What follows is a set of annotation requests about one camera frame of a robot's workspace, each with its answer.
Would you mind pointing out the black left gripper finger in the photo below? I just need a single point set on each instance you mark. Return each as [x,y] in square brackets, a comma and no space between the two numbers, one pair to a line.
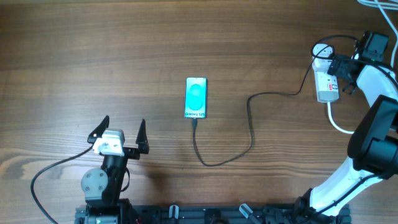
[99,130]
[141,140]

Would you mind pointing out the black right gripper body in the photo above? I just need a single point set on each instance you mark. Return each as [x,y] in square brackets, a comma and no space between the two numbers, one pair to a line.
[339,66]

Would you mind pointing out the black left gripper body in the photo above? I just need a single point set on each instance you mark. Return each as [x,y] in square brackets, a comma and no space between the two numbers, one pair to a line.
[130,153]

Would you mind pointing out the white power strip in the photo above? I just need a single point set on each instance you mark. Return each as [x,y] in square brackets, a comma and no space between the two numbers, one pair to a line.
[323,84]

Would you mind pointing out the Galaxy S25 smartphone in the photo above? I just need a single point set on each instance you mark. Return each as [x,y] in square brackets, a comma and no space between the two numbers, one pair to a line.
[195,97]

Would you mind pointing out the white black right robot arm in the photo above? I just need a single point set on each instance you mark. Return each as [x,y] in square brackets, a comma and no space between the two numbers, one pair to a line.
[372,152]

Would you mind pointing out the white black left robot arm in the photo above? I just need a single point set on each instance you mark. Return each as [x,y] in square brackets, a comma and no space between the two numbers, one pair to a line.
[103,186]

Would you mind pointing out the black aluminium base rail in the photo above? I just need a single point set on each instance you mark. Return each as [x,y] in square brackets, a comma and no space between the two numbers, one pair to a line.
[278,214]

